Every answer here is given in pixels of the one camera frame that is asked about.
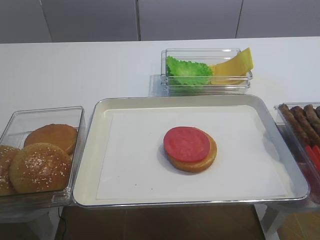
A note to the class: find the sesame bun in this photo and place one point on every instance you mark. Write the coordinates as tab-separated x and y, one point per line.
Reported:
40	167
7	154

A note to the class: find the bottom bun on tray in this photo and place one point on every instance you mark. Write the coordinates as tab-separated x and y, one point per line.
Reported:
196	167

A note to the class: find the silver metal tray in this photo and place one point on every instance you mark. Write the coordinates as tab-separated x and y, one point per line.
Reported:
91	165

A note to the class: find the brown meat patty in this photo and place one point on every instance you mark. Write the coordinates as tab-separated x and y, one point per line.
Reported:
312	118
300	116
296	127
317	110

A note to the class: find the clear left bun container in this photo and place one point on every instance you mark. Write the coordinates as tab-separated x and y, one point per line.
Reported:
20	125

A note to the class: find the green lettuce leaf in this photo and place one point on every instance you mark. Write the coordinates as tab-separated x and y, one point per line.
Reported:
180	72

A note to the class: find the flat bun bottom in container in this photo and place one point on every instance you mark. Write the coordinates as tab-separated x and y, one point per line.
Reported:
61	135

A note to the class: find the red tomato slice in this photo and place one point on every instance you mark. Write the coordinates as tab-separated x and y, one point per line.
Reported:
186	144
316	152
311	152

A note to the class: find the white paper sheet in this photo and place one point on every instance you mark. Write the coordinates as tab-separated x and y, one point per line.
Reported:
247	165

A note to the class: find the lower yellow cheese slice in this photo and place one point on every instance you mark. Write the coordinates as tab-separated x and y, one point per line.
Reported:
220	81

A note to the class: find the clear lettuce cheese container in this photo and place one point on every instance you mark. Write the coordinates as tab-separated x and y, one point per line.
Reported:
208	56

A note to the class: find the left sesame bun top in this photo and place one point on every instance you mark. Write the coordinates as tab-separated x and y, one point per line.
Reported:
7	154

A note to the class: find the yellow cheese slice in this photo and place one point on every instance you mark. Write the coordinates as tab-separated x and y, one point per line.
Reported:
220	81
237	66

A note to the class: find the right sesame bun top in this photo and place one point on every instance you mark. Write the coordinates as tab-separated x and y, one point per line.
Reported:
40	167

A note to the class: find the clear right patty container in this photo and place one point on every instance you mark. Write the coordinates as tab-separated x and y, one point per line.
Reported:
298	151

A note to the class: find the upper yellow cheese slice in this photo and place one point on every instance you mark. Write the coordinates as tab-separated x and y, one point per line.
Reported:
237	66

